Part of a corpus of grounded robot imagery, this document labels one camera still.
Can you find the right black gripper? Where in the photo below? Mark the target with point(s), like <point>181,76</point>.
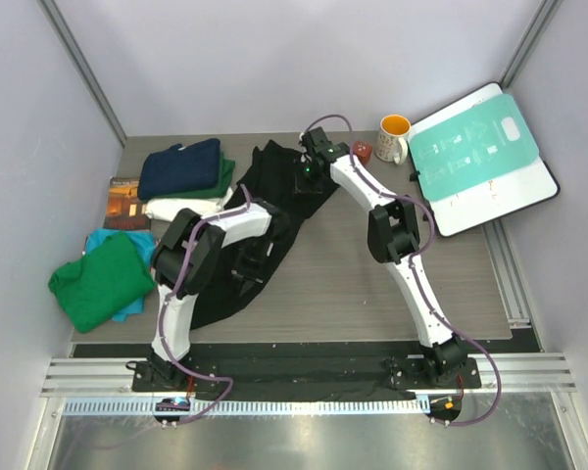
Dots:
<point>303,188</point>

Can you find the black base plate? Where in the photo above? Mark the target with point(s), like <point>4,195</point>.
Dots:
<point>306,372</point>

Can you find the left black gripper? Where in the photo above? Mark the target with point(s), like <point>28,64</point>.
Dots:
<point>243,273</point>

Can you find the white folded shirt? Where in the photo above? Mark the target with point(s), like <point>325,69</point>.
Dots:
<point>166,209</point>

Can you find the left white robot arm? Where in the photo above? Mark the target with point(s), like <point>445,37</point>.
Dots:
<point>185,262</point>

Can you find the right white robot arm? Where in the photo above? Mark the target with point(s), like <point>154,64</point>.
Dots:
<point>393,241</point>

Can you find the navy blue folded shirt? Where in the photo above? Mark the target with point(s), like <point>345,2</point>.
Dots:
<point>180,169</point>

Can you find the bright green crumpled shirt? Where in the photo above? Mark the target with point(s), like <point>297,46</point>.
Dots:
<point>93,288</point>

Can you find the teal folding template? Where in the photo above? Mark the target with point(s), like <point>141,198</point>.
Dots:
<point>484,142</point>

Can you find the white mug orange inside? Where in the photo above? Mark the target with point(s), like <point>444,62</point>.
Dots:
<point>391,143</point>

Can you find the white board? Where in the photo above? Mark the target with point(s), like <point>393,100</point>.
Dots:
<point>494,198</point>

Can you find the red cube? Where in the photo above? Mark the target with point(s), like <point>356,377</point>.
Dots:
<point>363,151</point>

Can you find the black t shirt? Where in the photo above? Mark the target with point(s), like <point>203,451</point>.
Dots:
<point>269,180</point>

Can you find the dark green folded shirt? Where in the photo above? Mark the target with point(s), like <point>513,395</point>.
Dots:
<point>227,168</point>

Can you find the brown picture book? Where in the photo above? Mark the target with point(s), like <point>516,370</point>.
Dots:
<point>125,211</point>

